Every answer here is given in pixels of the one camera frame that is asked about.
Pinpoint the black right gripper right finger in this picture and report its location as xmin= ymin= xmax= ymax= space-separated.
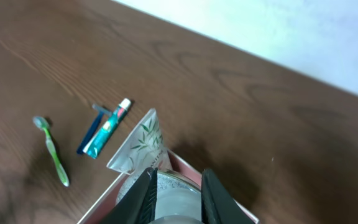
xmin=201 ymin=169 xmax=255 ymax=224

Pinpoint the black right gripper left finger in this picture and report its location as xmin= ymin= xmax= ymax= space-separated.
xmin=99 ymin=168 xmax=158 ymax=224

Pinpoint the white lotion tube gold cap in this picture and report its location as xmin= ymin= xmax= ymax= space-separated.
xmin=107 ymin=108 xmax=172 ymax=175

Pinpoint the teal toothpaste tube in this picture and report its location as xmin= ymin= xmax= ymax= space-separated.
xmin=83 ymin=98 xmax=131 ymax=159

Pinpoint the blue disposable razor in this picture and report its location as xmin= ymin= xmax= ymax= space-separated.
xmin=76 ymin=104 xmax=112 ymax=155

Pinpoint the green toothbrush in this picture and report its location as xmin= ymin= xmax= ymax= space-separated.
xmin=32 ymin=116 xmax=70 ymax=187

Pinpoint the white box with pink interior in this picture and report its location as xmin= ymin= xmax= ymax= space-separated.
xmin=80 ymin=151 xmax=259 ymax=223

